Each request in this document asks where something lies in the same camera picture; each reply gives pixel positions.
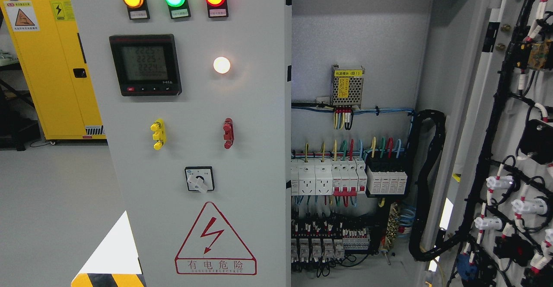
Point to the grey cabinet door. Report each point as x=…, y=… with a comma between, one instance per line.
x=250, y=178
x=483, y=187

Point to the white socket breaker row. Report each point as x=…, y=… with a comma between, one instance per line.
x=315, y=177

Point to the metal mesh power supply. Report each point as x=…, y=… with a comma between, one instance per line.
x=347, y=85

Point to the white indicator lamp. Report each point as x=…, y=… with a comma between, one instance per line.
x=221, y=65

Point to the relay terminal block row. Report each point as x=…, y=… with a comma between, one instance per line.
x=322, y=239

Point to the black white surge protector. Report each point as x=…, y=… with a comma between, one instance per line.
x=386, y=176

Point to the red electric hazard sign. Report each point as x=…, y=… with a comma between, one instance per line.
x=212, y=246

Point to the black digital power meter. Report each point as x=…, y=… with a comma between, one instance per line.
x=146, y=65

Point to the red indicator lamp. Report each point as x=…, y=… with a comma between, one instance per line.
x=217, y=8

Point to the green indicator lamp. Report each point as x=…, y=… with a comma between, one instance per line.
x=178, y=9

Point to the yellow indicator lamp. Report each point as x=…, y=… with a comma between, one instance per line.
x=137, y=9

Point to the yellow safety cabinet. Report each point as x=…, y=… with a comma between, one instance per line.
x=47, y=42

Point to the white rotary selector switch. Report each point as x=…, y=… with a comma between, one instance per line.
x=200, y=178

